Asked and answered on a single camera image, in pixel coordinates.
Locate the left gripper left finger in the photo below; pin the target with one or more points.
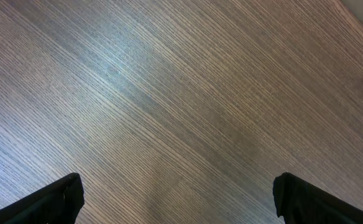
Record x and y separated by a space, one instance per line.
58 202

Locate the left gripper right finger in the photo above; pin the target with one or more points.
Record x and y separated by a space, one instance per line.
298 201

